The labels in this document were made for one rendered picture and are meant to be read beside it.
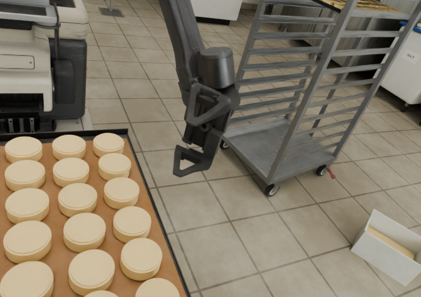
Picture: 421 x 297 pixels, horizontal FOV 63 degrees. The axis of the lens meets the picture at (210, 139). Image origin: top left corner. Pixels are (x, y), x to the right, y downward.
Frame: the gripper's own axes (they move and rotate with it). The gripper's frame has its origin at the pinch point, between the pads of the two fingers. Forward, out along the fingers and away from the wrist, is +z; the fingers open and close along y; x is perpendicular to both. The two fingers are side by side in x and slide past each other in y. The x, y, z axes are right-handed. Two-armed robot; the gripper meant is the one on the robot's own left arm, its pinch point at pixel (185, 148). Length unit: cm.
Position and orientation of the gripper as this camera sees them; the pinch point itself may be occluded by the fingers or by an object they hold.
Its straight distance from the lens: 50.2
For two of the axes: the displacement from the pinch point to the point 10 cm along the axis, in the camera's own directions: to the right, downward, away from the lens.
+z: -3.5, 4.8, -8.1
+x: -9.0, -4.0, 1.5
